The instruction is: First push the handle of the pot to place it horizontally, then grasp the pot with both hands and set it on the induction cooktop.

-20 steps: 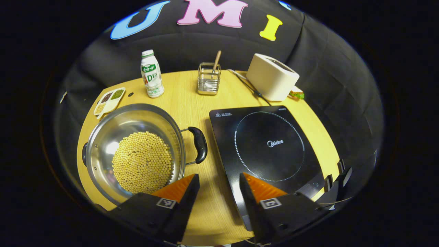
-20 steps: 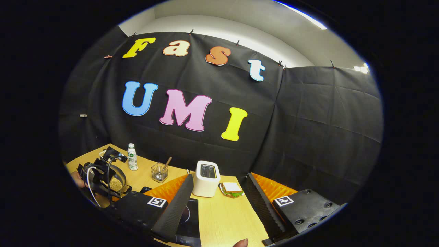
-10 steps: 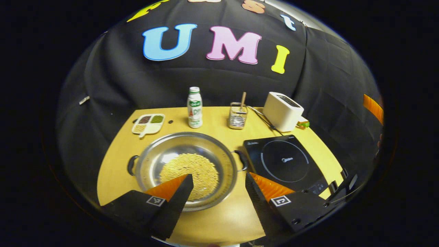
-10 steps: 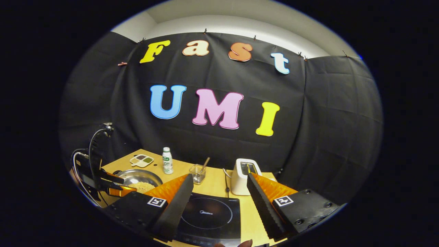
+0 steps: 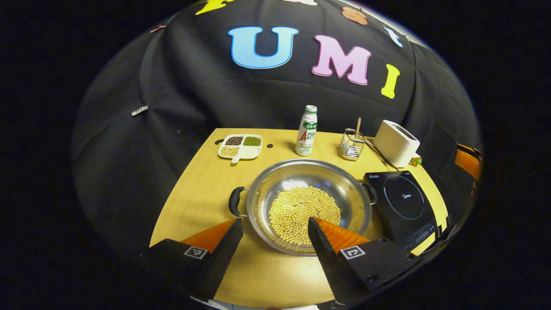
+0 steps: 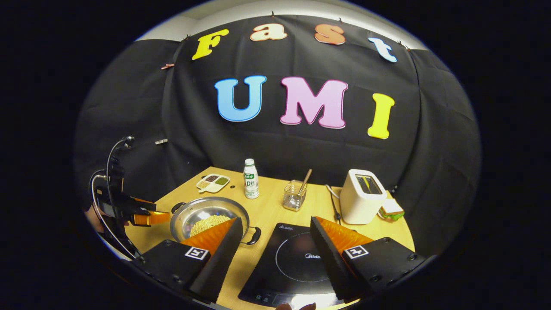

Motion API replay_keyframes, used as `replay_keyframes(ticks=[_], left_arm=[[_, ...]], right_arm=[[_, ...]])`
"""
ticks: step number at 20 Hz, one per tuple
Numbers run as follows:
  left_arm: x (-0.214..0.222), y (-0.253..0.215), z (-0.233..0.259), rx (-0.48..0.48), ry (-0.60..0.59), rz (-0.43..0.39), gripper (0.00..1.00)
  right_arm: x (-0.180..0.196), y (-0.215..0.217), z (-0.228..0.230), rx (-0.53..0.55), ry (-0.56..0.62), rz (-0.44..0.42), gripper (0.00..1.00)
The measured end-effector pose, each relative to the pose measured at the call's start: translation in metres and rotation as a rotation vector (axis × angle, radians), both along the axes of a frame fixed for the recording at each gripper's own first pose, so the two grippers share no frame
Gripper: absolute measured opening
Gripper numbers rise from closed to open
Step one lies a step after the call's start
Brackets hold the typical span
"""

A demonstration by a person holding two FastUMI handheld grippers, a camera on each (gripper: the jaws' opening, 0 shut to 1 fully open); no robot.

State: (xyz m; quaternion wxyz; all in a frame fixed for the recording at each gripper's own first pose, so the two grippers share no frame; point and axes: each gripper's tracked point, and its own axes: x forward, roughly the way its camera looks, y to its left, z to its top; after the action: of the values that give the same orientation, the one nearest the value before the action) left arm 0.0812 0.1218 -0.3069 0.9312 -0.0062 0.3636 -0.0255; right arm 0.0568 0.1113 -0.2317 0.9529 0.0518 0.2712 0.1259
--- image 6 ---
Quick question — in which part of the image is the black backdrop cloth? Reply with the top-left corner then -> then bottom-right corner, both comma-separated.
73,14 -> 482,259

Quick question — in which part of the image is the black induction cooktop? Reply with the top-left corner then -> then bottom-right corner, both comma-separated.
238,222 -> 358,309

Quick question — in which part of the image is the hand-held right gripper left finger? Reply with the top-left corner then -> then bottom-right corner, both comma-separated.
131,217 -> 244,304

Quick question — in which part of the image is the wooden handled spoon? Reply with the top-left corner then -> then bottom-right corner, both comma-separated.
297,168 -> 313,196

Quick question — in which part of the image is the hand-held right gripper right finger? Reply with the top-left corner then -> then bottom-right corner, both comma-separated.
310,216 -> 432,303

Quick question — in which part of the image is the white toaster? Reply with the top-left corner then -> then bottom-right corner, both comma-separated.
339,169 -> 388,225

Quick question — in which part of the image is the lettuce sandwich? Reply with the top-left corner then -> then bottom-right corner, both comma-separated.
380,198 -> 405,221

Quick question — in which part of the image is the white drink bottle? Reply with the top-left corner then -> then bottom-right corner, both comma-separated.
243,158 -> 260,199

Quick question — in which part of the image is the divided white snack plate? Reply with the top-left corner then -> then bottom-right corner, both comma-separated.
196,174 -> 231,193

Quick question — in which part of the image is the pile of soybeans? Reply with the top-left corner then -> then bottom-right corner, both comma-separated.
189,214 -> 232,237

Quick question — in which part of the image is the black power cable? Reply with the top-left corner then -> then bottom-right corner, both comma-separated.
325,184 -> 343,222

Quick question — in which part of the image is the steel pot with black handles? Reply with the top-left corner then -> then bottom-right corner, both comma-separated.
169,196 -> 262,246

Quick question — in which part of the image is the wire mesh utensil holder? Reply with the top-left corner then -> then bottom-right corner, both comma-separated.
283,180 -> 307,211

